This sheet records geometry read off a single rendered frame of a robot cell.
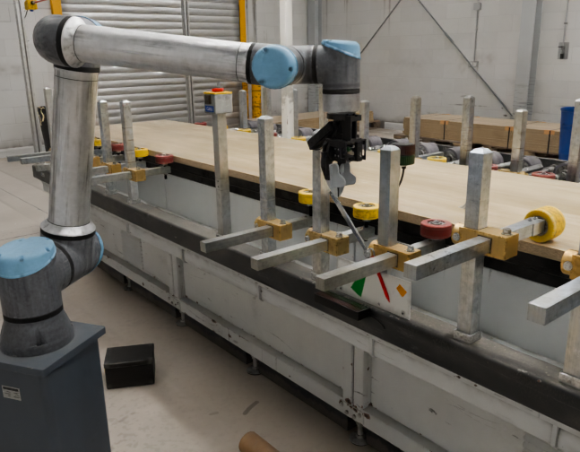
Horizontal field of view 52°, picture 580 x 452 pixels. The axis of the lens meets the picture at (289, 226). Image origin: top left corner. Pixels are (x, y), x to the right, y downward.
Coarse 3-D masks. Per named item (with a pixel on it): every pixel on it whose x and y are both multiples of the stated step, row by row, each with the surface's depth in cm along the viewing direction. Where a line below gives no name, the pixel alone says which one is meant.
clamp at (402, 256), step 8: (376, 240) 153; (376, 248) 150; (384, 248) 148; (392, 248) 146; (400, 248) 146; (416, 248) 146; (400, 256) 144; (408, 256) 142; (416, 256) 144; (400, 264) 145
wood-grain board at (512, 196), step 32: (96, 128) 372; (160, 128) 366; (192, 128) 364; (192, 160) 256; (256, 160) 254; (288, 160) 252; (416, 160) 247; (352, 192) 193; (416, 192) 191; (448, 192) 190; (512, 192) 189; (544, 192) 188; (576, 192) 187; (576, 224) 153; (544, 256) 138
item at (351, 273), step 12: (432, 240) 155; (444, 240) 156; (360, 264) 139; (372, 264) 140; (384, 264) 142; (396, 264) 146; (324, 276) 132; (336, 276) 133; (348, 276) 135; (360, 276) 138; (324, 288) 131
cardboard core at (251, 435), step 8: (248, 432) 204; (240, 440) 203; (248, 440) 201; (256, 440) 200; (264, 440) 201; (240, 448) 203; (248, 448) 199; (256, 448) 197; (264, 448) 196; (272, 448) 196
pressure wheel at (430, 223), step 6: (420, 222) 156; (426, 222) 155; (432, 222) 155; (438, 222) 155; (444, 222) 156; (450, 222) 155; (420, 228) 156; (426, 228) 153; (432, 228) 152; (438, 228) 151; (444, 228) 152; (450, 228) 153; (420, 234) 156; (426, 234) 153; (432, 234) 152; (438, 234) 152; (444, 234) 152; (450, 234) 154
